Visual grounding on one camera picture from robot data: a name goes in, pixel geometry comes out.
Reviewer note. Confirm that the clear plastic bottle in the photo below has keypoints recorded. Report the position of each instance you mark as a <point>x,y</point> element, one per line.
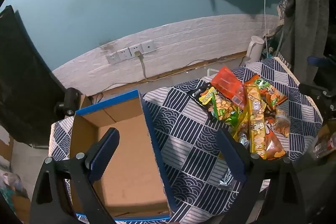
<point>325,146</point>

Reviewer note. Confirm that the black stand knob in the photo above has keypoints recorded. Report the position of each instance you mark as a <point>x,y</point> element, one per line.
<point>70,100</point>

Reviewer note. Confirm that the white electric kettle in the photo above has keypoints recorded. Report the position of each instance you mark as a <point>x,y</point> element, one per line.
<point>254,50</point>

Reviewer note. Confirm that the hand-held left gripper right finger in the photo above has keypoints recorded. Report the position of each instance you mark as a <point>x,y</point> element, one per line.
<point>231,151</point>

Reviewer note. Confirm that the crumpled plastic bag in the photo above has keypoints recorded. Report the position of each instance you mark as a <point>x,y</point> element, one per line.
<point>11,184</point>

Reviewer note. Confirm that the black yellow snack packet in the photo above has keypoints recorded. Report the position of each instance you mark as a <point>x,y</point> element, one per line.
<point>203,95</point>

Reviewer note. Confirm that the black panel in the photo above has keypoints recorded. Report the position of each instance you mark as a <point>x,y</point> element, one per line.
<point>23,77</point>

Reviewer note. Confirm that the small clear snack packet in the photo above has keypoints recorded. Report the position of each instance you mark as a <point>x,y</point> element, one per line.
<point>282,123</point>

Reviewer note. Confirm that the orange-red clear plastic packet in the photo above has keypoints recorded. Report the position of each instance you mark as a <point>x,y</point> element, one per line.
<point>225,82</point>

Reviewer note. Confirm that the white wall socket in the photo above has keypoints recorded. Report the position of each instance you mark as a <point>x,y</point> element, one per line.
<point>111,58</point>
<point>148,46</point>
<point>123,55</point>
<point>135,49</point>

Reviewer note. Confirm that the small silver wrapper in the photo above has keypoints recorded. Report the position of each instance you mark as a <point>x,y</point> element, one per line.
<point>242,140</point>
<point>225,181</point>

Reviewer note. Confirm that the long yellow snack packet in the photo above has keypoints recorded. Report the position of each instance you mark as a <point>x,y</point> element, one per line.
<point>256,121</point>

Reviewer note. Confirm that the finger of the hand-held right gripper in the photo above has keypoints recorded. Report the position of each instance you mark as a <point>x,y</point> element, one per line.
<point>317,94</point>
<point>319,60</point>

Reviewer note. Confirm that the blue white patterned tablecloth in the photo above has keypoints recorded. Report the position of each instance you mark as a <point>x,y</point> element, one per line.
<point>183,113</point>

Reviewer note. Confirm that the green orange snack packet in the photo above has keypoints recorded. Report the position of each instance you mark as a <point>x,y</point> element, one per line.
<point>273,96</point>

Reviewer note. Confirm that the cardboard box with blue edges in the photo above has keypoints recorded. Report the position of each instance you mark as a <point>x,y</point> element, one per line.
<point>131,140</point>

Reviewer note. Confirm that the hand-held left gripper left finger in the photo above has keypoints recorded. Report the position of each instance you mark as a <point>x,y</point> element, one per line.
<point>101,154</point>

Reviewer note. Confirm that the dark hanging cloth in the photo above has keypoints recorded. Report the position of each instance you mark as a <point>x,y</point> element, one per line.
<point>304,16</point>

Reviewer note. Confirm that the orange snack bag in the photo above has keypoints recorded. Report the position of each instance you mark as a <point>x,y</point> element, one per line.
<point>274,146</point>

